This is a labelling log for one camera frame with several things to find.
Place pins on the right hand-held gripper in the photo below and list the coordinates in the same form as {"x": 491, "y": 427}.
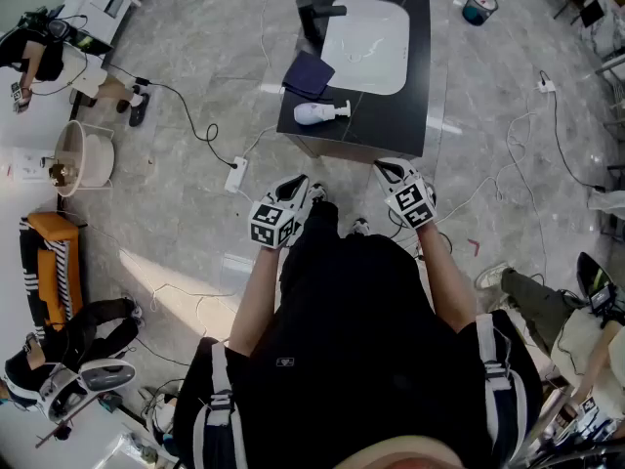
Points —
{"x": 412, "y": 203}

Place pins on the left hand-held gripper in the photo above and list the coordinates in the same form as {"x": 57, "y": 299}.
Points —
{"x": 273, "y": 223}

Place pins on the white pump bottle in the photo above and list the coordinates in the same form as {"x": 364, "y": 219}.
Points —
{"x": 312, "y": 113}

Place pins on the person's left forearm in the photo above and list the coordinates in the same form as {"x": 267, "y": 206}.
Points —
{"x": 256, "y": 296}

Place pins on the person's right forearm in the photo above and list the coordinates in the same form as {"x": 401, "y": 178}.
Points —
{"x": 446, "y": 281}

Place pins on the black sink cabinet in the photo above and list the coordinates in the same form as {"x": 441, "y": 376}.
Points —
{"x": 386, "y": 120}

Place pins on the long white power strip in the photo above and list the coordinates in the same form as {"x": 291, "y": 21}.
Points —
{"x": 236, "y": 174}

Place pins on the person's right shoe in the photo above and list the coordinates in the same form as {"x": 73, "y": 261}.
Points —
{"x": 360, "y": 226}

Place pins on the dark blue folded towel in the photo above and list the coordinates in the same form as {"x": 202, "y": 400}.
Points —
{"x": 306, "y": 73}

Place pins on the white sink basin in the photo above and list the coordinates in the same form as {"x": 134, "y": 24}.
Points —
{"x": 371, "y": 42}

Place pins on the person's black clothing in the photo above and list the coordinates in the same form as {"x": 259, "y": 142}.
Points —
{"x": 351, "y": 320}

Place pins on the black faucet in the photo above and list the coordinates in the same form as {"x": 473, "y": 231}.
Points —
{"x": 310, "y": 17}

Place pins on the small white power strip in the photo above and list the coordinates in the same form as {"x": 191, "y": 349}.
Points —
{"x": 546, "y": 86}

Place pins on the blue trash bin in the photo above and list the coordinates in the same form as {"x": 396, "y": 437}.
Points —
{"x": 478, "y": 8}

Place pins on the round beige tub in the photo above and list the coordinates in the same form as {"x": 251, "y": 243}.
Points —
{"x": 93, "y": 159}

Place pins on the black office chair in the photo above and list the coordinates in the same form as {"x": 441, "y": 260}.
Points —
{"x": 591, "y": 271}

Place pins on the orange striped chair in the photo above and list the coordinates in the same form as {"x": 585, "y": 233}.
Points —
{"x": 51, "y": 232}

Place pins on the white grey handheld device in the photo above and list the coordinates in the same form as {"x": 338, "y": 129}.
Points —
{"x": 107, "y": 376}

